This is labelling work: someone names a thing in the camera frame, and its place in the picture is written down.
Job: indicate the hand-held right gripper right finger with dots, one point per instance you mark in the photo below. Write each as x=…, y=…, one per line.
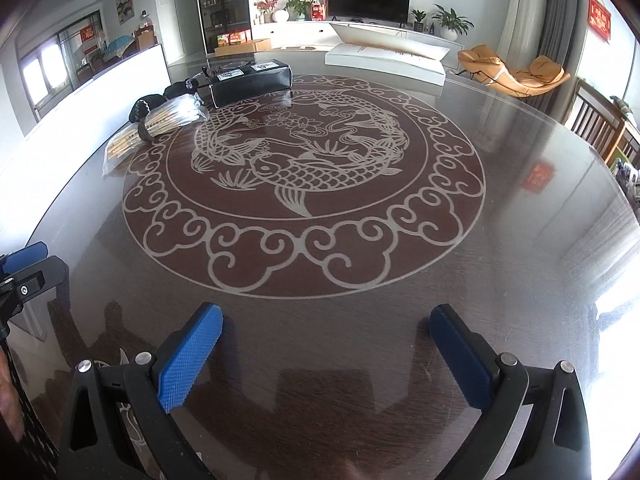
x=462, y=360

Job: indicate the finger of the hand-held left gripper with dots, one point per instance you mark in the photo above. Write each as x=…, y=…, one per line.
x=27, y=253
x=40, y=280

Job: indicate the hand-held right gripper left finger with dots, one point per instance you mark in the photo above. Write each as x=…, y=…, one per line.
x=190, y=355

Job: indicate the person's left forearm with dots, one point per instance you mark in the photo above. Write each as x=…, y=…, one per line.
x=7, y=392

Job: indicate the plastic pack of chopsticks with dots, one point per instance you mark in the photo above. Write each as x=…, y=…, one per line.
x=172, y=112
x=122, y=149

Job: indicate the black cloth with white mark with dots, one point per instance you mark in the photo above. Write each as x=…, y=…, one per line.
x=145, y=108

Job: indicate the black cloth bundle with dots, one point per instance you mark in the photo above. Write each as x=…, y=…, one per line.
x=177, y=91

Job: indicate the teal tablecloth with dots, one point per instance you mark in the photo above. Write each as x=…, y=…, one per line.
x=117, y=46

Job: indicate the red door poster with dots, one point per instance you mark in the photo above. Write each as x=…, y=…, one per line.
x=90, y=36

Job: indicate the small metal tool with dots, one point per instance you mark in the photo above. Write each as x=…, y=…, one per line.
x=202, y=76

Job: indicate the wooden chair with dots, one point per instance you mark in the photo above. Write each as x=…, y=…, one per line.
x=600, y=117

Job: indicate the black pouch with labels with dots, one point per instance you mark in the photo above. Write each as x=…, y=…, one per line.
x=250, y=82

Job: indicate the orange lounge chair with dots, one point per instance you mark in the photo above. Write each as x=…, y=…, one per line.
x=515, y=74

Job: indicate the red and yellow boxes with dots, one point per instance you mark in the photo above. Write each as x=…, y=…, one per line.
x=232, y=38

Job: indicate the cardboard box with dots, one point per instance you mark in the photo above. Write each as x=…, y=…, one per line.
x=250, y=46

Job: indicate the white flat gift box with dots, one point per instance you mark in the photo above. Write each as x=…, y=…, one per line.
x=385, y=60

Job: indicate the dark glass display cabinet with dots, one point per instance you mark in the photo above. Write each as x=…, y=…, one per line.
x=222, y=0

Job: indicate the white television cabinet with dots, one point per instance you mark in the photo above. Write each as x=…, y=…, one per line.
x=295, y=35

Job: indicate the large leafy potted plant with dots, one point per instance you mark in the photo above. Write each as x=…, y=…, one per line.
x=452, y=21

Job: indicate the small potted plant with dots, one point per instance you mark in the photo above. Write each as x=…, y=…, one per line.
x=419, y=19

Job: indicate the red flower bouquet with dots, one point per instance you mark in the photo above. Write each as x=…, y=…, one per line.
x=267, y=6

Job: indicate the round white vase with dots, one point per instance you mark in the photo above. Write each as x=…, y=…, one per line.
x=281, y=15

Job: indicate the grey curtain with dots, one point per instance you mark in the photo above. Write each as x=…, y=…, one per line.
x=562, y=20

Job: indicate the white standing air conditioner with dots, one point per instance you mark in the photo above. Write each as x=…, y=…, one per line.
x=527, y=10

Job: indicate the green potted plant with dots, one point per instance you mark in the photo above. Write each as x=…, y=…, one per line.
x=300, y=5

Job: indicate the red gift box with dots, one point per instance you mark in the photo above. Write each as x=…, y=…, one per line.
x=318, y=10

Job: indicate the framed wall picture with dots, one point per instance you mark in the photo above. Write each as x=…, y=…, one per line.
x=125, y=4

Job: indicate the red wall hanging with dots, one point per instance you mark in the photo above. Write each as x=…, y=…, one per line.
x=600, y=17

